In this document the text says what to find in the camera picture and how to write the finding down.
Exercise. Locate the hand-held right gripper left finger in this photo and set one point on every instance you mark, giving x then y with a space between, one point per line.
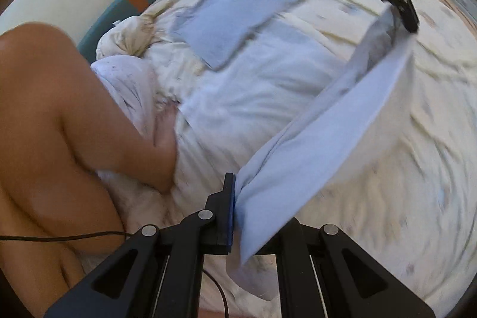
228 213

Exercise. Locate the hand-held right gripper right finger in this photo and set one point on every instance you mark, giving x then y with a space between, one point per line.
289 249

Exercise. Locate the grey printed t-shirt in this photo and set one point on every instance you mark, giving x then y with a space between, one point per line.
238 12

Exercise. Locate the pale blue white t-shirt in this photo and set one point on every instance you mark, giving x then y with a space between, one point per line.
328 139

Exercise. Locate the cream printed bed sheet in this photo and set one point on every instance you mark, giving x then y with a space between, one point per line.
428 154

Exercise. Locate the person's bare leg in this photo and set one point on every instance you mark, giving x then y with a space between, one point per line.
48 98
37 228

